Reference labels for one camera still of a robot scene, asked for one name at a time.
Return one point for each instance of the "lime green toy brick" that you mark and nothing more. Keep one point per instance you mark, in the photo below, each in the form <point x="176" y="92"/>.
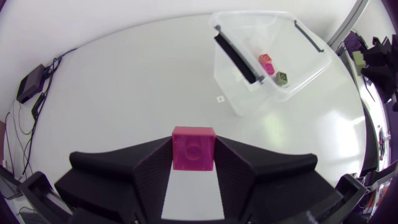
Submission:
<point x="358" y="62"/>

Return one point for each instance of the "pink toy brick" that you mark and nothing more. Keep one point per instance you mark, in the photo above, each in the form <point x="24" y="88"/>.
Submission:
<point x="268" y="68"/>

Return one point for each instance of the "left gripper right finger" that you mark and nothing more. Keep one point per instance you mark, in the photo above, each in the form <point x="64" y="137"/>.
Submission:
<point x="267" y="183"/>

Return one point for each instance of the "clear plastic container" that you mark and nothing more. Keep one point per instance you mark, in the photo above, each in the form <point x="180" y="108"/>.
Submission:
<point x="280" y="40"/>

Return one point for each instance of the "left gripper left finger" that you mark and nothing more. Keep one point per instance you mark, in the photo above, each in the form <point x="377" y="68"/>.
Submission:
<point x="124" y="180"/>

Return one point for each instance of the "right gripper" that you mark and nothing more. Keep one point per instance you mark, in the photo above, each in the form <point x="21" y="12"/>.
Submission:
<point x="382" y="68"/>

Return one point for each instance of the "black power brick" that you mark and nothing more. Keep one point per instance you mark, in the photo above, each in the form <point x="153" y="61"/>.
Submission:
<point x="31" y="83"/>

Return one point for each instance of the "orange toy brick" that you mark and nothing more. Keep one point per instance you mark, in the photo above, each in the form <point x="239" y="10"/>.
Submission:
<point x="265" y="58"/>

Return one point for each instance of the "dark green toy brick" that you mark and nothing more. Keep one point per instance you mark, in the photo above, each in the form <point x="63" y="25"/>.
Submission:
<point x="281" y="78"/>

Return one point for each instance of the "red toy brick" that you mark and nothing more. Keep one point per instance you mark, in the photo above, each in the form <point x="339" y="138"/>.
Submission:
<point x="193" y="149"/>

